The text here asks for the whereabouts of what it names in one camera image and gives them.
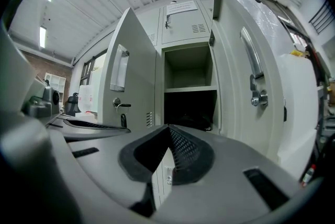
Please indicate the black office chair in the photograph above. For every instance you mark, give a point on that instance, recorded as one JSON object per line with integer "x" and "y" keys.
{"x": 72, "y": 105}

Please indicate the grey metal locker bank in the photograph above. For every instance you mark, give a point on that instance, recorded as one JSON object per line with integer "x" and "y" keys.
{"x": 183, "y": 32}

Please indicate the grey metal locker door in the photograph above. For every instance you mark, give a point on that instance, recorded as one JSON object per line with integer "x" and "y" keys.
{"x": 141, "y": 60}
{"x": 230, "y": 87}

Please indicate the small yellow packet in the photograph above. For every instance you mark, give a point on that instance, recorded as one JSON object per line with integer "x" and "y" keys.
{"x": 297, "y": 53}

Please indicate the white paper notice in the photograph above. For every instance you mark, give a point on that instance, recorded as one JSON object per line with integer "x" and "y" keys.
{"x": 181, "y": 7}

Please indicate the small red-capped plastic bottle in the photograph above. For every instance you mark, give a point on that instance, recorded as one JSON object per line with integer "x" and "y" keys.
{"x": 308, "y": 174}

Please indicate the black fabric bag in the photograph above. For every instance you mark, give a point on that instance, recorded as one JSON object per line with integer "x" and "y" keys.
{"x": 191, "y": 121}

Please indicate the black window frame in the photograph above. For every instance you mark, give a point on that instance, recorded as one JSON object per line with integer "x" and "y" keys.
{"x": 86, "y": 71}

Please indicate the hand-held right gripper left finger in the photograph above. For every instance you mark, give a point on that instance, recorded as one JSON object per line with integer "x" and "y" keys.
{"x": 104, "y": 165}

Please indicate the hanging clothes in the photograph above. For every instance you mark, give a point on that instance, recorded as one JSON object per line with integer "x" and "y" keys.
{"x": 314, "y": 60}

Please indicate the plastic wrapped board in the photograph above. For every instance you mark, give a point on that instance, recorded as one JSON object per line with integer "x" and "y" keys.
{"x": 267, "y": 24}

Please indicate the white boxy appliance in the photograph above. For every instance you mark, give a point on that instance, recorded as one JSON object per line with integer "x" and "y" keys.
{"x": 298, "y": 113}

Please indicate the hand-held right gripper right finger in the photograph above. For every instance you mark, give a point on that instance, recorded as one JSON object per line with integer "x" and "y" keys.
{"x": 230, "y": 181}

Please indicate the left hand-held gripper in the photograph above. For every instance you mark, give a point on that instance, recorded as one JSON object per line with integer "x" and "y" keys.
{"x": 42, "y": 105}

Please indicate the white shelf unit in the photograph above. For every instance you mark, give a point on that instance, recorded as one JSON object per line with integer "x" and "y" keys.
{"x": 56, "y": 84}

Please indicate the black metal railing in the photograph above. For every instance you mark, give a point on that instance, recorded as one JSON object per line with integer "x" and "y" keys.
{"x": 320, "y": 17}

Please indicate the small black-headed key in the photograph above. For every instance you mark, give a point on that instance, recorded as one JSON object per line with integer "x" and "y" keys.
{"x": 123, "y": 113}

